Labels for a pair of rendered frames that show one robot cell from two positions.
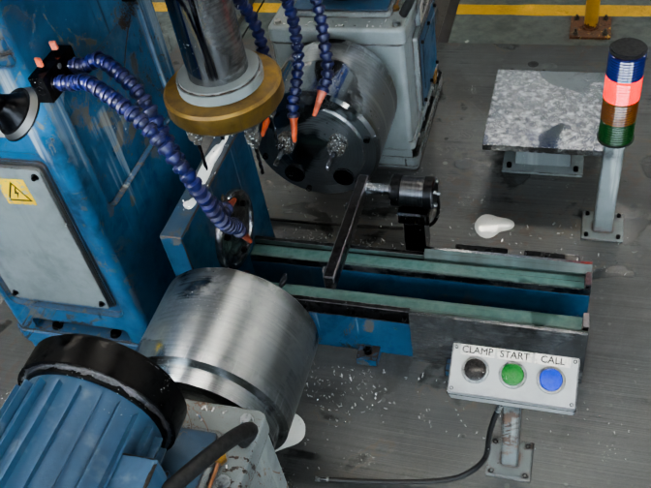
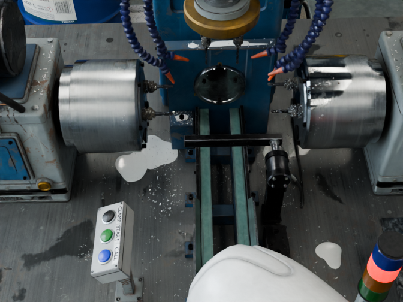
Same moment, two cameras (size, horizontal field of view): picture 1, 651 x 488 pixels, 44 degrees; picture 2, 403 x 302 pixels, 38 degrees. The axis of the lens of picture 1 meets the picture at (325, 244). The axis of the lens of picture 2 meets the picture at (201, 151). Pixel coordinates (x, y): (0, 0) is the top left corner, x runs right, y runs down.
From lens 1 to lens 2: 1.07 m
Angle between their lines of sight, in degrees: 43
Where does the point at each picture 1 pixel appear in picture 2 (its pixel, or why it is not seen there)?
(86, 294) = not seen: hidden behind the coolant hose
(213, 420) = (35, 96)
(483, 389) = (99, 225)
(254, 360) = (83, 106)
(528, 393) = (98, 247)
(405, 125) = (382, 162)
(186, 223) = (176, 48)
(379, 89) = (349, 115)
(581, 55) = not seen: outside the picture
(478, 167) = not seen: hidden behind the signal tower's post
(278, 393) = (78, 127)
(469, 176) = (379, 230)
